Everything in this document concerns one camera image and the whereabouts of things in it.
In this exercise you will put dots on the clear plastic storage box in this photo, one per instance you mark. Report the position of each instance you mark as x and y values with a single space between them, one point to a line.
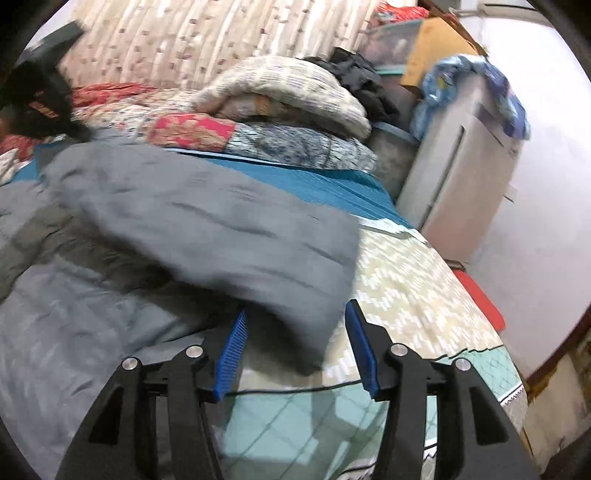
392 44

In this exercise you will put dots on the teal blanket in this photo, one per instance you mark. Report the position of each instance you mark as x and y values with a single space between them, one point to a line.
332 189

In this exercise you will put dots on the black clothes pile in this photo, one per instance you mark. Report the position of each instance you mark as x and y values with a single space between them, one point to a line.
364 83

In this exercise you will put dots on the grey bin with blue rim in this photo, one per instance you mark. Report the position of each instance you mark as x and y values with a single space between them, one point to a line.
392 147

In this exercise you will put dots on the red floor mat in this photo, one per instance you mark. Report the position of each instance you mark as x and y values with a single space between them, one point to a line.
480 300

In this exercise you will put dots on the patchwork floral quilt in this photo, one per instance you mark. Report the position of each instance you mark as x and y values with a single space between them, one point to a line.
295 143

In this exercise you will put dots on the cardboard box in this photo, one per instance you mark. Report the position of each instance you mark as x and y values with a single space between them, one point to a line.
438 50

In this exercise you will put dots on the white cabinet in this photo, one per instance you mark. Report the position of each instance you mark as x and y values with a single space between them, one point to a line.
466 175

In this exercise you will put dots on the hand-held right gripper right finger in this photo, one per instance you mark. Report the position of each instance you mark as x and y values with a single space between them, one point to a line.
362 350

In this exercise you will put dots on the beige patterned curtain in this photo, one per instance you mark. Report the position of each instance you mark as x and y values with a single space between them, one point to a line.
194 37

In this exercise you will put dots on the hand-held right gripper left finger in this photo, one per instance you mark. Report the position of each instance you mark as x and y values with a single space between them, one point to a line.
229 357

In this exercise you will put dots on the blue printed cloth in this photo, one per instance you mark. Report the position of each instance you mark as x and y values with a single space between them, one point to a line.
466 74

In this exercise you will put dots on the red floral cloth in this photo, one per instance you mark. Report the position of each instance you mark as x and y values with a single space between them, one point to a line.
399 11

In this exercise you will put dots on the cream folded quilt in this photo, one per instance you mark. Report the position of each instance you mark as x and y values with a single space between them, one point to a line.
281 87

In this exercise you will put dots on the large grey garment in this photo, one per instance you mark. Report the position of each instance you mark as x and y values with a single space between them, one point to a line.
184 217

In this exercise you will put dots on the cream and green patterned bedsheet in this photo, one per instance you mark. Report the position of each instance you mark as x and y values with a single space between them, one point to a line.
415 300

